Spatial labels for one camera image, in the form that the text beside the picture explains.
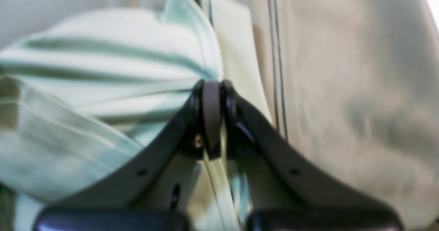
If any grey-green table cloth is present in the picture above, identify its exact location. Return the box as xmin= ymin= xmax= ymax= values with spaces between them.
xmin=1 ymin=0 xmax=438 ymax=231

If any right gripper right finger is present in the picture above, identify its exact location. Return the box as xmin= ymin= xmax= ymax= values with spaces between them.
xmin=220 ymin=80 xmax=403 ymax=231

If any light green polo t-shirt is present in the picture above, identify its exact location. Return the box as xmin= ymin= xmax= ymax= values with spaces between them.
xmin=1 ymin=0 xmax=272 ymax=231

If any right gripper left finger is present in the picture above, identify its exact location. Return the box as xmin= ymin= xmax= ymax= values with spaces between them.
xmin=33 ymin=80 xmax=215 ymax=231

